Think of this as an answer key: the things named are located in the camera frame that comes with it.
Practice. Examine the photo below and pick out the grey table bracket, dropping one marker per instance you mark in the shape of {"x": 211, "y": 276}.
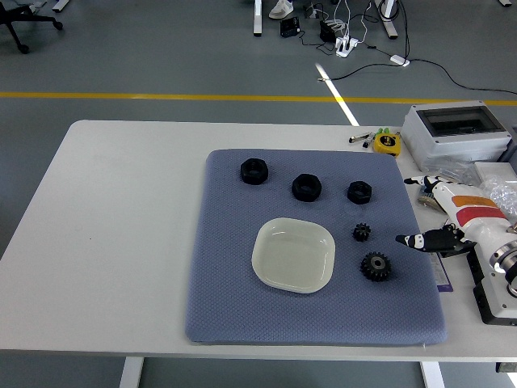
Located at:
{"x": 507, "y": 367}

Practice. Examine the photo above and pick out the small white adapter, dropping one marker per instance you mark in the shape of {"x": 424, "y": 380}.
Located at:
{"x": 399, "y": 60}

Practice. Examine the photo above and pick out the white square dish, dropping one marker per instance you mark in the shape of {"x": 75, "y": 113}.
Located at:
{"x": 291, "y": 254}

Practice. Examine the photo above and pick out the black office chair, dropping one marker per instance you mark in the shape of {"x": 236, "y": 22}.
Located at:
{"x": 16, "y": 20}

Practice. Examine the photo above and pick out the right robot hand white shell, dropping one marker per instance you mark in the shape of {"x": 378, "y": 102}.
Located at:
{"x": 468, "y": 226}

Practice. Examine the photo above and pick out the white table leg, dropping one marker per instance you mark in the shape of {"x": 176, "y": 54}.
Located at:
{"x": 131, "y": 374}
{"x": 432, "y": 376}

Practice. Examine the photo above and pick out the purple-edged label sheet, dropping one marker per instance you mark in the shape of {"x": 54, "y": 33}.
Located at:
{"x": 442, "y": 275}

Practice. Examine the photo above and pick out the grey electrical enclosure box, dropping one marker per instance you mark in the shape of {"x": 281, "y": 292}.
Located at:
{"x": 424, "y": 137}

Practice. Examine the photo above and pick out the white desk leg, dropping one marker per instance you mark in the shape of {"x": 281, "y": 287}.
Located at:
{"x": 387, "y": 22}
{"x": 257, "y": 20}

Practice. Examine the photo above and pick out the small black hex nut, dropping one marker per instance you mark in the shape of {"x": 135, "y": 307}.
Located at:
{"x": 351, "y": 198}

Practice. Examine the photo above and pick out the large black hex nut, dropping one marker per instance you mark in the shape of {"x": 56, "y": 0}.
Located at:
{"x": 245, "y": 178}

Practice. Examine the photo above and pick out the white shoe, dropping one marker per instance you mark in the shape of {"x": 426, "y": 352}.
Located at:
{"x": 279, "y": 10}

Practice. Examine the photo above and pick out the flat white box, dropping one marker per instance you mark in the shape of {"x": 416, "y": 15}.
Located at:
{"x": 497, "y": 169}

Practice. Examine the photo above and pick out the medium black hex nut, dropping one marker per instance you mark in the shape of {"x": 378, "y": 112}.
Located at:
{"x": 297, "y": 194}

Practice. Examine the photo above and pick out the white power strip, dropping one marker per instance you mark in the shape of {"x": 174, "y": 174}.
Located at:
{"x": 346, "y": 46}

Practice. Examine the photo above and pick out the silver pen tool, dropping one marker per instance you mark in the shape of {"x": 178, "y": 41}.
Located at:
{"x": 357, "y": 138}

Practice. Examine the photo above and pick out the black power adapter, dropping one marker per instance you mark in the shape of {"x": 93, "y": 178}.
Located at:
{"x": 327, "y": 31}

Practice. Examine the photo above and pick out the black box with print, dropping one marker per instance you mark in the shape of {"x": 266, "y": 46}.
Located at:
{"x": 290, "y": 26}

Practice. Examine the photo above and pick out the blue-grey padded mat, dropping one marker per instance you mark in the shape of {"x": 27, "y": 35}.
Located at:
{"x": 226, "y": 283}

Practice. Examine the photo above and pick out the small black gear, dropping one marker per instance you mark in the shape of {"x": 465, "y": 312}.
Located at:
{"x": 362, "y": 233}

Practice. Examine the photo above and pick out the bubble wrap bag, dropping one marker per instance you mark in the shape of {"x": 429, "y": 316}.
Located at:
{"x": 505, "y": 198}

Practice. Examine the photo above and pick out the black marker pen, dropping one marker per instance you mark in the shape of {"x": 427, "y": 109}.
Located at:
{"x": 366, "y": 141}

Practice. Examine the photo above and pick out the yellow tape measure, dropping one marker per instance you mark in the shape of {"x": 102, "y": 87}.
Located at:
{"x": 385, "y": 144}

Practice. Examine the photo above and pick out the large black gear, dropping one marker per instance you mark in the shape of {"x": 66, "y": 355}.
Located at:
{"x": 373, "y": 268}

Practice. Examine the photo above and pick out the clear plastic parts bag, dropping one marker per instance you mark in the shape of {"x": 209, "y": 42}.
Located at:
{"x": 452, "y": 169}

